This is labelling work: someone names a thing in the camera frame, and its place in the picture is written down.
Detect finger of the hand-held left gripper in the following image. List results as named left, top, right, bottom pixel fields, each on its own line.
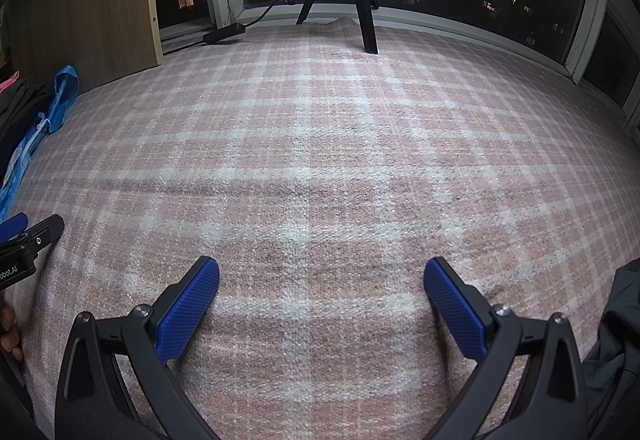
left=0, top=214, right=29, bottom=242
left=0, top=214, right=66, bottom=262

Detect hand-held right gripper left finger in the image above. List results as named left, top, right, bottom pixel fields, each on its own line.
left=54, top=256, right=221, bottom=440

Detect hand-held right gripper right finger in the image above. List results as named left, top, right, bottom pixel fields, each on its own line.
left=423, top=256, right=591, bottom=440

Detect dark grey pants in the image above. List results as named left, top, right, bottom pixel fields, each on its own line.
left=582, top=257, right=640, bottom=428

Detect pile of dark clothes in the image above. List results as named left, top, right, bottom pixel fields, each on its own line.
left=0, top=74, right=54, bottom=173

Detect person's left hand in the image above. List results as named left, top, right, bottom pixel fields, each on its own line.
left=0, top=303, right=25, bottom=363

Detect blue garment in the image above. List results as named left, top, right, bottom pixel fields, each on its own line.
left=0, top=65, right=81, bottom=222

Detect black power adapter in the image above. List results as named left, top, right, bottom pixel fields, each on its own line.
left=202, top=23, right=247, bottom=45

